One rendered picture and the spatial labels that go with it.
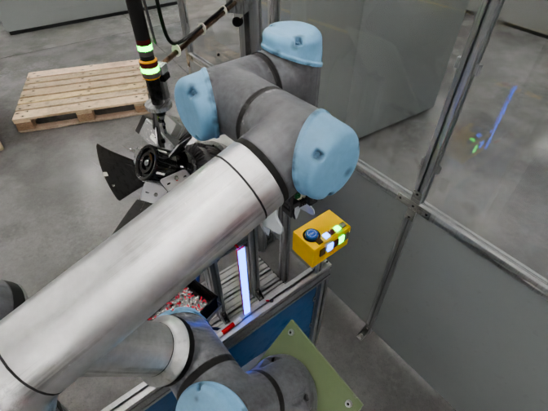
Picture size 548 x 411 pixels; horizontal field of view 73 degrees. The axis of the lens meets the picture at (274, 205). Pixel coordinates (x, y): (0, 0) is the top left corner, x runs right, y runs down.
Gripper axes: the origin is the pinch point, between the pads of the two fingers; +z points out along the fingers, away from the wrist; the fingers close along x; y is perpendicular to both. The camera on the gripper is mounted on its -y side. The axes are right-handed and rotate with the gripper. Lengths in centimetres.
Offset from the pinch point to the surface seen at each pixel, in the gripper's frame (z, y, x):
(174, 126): 27, -83, 16
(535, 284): 44, 37, 70
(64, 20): 136, -599, 84
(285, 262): 122, -60, 54
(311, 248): 36.0, -11.0, 21.6
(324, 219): 36, -17, 33
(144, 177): 23, -57, -8
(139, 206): 34, -57, -12
